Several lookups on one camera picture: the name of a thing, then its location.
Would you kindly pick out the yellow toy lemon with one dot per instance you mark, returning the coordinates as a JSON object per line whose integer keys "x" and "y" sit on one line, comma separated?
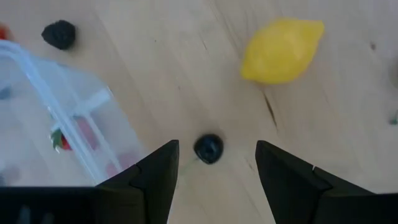
{"x": 281, "y": 51}

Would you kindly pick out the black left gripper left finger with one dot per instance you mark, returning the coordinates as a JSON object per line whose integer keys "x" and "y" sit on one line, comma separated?
{"x": 149, "y": 189}

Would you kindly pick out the black toy blackberry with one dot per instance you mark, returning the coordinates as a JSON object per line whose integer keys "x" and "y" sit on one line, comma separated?
{"x": 59, "y": 34}

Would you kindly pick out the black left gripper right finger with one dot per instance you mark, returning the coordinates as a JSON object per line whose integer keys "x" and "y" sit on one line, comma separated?
{"x": 292, "y": 189}

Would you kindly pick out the dark toy blueberry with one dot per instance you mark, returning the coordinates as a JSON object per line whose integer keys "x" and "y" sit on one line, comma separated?
{"x": 209, "y": 148}

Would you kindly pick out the clear plastic tupperware container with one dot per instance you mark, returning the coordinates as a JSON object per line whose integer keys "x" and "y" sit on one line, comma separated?
{"x": 25, "y": 118}

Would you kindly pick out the red toy strawberry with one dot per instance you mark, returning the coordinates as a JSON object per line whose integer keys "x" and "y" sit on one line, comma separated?
{"x": 2, "y": 31}
{"x": 64, "y": 143}

